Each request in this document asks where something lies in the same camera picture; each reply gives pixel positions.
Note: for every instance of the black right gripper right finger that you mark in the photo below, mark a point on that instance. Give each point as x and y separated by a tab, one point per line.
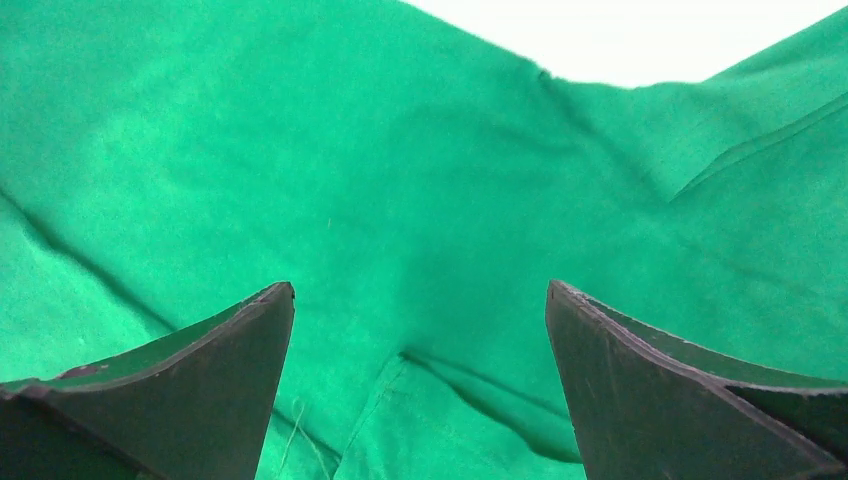
647	404

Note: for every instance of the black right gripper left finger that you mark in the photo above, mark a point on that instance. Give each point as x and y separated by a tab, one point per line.
194	404

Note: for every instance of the green t-shirt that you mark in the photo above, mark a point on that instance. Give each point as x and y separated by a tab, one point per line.
419	188

